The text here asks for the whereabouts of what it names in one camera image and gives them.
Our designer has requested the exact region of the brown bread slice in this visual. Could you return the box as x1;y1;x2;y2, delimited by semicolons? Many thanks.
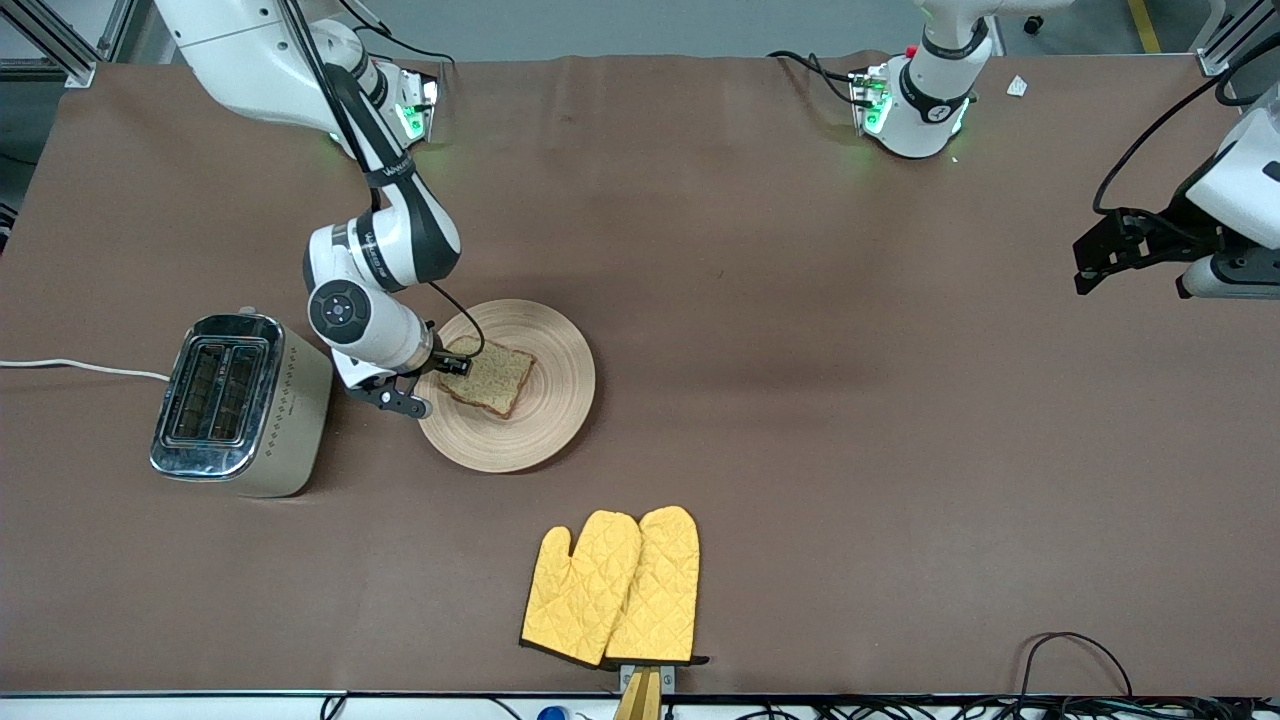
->
437;335;537;419

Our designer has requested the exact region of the round wooden plate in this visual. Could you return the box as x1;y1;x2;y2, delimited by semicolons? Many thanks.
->
415;298;597;474

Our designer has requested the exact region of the chrome and cream toaster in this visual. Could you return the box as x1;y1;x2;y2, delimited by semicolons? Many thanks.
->
150;305;334;499

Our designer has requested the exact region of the yellow quilted oven mitt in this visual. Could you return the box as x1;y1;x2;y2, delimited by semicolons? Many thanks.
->
603;505;711;669
519;510;643;669

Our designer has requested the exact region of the brown table cover cloth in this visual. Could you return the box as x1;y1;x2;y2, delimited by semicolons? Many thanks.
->
0;50;1280;698

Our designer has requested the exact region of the yellow wooden stick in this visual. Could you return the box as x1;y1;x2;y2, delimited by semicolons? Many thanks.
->
613;668;663;720

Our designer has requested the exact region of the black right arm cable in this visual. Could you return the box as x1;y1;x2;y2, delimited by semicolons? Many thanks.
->
285;0;488;363

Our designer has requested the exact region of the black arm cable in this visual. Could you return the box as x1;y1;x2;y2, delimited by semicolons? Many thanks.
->
285;0;488;363
1092;40;1280;217

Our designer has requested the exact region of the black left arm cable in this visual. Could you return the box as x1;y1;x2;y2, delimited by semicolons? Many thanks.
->
1092;40;1280;217

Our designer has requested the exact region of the aluminium frame profile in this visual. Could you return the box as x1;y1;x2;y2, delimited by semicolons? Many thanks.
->
1195;0;1280;78
0;0;138;89

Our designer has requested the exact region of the black right base cable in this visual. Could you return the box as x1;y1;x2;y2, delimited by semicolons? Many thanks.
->
340;0;457;67

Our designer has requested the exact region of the black base cable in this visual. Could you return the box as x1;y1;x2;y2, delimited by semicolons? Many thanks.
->
340;0;457;67
768;50;863;107

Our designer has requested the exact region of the black left base cable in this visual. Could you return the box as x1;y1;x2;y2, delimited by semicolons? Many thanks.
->
768;50;863;107

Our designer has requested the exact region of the small grey metal bracket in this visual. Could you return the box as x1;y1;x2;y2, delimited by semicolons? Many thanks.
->
618;662;677;696

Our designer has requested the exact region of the white toaster power cord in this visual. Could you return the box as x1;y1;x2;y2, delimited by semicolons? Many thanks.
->
0;358;171;383

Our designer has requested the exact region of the looped black cable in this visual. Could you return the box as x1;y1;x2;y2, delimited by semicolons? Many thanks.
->
1018;632;1136;701

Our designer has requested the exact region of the black cable bundle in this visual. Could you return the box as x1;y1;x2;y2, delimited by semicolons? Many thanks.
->
665;696;1280;720

